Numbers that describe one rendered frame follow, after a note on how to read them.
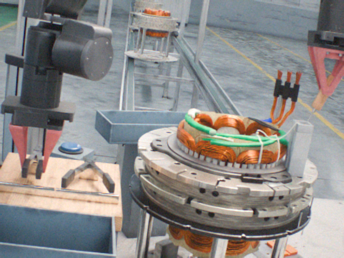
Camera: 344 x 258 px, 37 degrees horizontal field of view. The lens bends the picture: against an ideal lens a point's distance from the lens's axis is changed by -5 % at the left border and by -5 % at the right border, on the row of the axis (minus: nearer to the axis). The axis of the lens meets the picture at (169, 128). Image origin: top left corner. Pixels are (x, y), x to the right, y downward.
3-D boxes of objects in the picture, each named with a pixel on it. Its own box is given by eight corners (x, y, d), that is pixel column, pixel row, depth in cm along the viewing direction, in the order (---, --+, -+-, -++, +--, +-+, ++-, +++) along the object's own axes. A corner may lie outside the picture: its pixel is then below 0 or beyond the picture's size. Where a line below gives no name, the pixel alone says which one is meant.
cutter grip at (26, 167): (27, 178, 72) (27, 167, 72) (21, 178, 72) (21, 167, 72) (29, 168, 76) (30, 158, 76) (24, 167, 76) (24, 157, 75)
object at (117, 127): (177, 217, 140) (193, 112, 132) (195, 236, 131) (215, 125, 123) (85, 222, 129) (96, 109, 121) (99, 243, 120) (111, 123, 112)
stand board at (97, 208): (121, 231, 72) (122, 216, 71) (-17, 216, 69) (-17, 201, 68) (117, 177, 91) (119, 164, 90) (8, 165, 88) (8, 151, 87)
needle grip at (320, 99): (321, 112, 84) (339, 80, 83) (314, 108, 83) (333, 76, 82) (315, 108, 86) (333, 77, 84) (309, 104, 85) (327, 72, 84)
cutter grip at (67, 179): (65, 188, 73) (66, 178, 73) (60, 187, 73) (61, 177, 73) (74, 179, 77) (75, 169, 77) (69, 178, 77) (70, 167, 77)
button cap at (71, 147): (84, 149, 104) (84, 143, 104) (75, 154, 100) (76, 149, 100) (66, 144, 105) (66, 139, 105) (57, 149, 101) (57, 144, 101)
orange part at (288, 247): (298, 255, 124) (299, 251, 124) (282, 258, 121) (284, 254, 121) (280, 242, 130) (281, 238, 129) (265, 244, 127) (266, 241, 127)
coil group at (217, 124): (244, 140, 100) (248, 119, 99) (212, 136, 100) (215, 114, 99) (242, 137, 102) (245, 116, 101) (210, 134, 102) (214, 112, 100)
